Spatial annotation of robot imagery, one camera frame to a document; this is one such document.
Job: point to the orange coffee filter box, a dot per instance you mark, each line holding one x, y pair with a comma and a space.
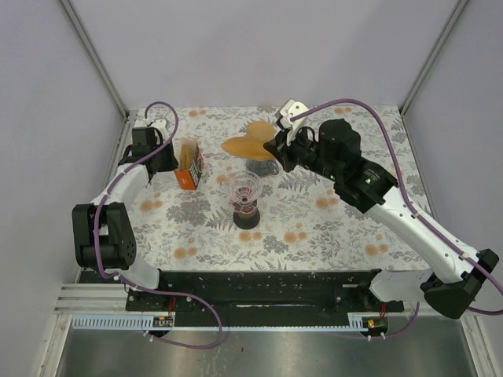
189, 179

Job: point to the floral table mat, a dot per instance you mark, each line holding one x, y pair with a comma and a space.
304, 225

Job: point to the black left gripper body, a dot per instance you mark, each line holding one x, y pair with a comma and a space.
166, 161

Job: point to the white slotted cable duct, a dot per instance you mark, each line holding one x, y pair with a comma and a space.
123, 322

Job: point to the aluminium frame rail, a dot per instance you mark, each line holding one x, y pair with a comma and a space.
75, 20

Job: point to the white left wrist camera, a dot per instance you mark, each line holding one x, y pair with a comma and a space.
162, 125

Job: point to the brown paper coffee filter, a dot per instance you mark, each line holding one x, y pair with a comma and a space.
261, 130

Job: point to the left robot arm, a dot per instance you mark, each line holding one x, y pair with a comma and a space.
103, 235

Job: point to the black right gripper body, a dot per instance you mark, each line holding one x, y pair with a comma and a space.
303, 152

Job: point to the clear glass dripper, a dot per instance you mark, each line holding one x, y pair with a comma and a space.
243, 188

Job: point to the stack of brown filters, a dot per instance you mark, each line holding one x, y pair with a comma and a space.
187, 154

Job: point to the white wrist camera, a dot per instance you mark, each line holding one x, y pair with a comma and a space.
289, 118
162, 125

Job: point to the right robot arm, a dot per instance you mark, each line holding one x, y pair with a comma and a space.
456, 272

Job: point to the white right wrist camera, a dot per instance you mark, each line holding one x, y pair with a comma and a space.
289, 118

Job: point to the grey glass carafe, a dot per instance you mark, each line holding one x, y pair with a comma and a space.
262, 168

